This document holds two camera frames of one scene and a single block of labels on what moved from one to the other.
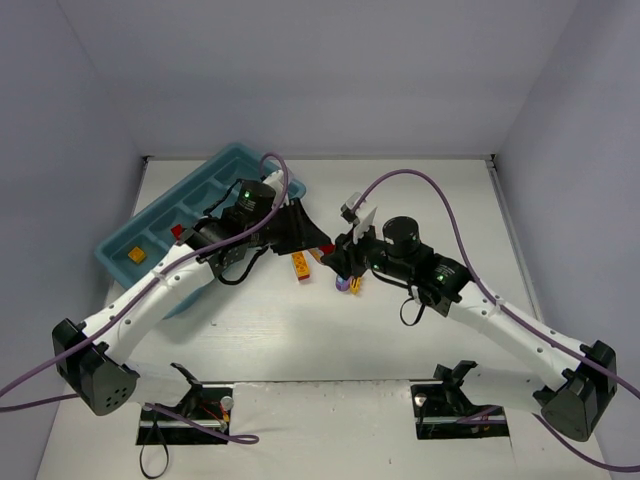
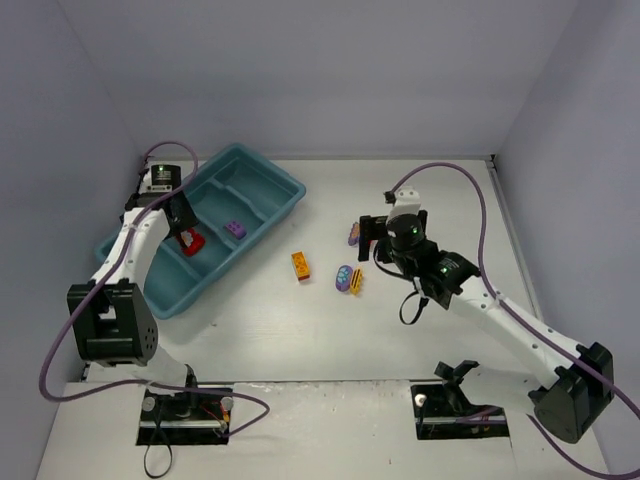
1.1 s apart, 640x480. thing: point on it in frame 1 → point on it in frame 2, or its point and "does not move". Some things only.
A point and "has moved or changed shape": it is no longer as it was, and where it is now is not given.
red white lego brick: x=327 y=248 has moved or changed shape
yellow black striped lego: x=355 y=284 does not move
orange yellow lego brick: x=301 y=265 does not move
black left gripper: x=282 y=228 → x=181 y=216
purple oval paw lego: x=341 y=284 does not move
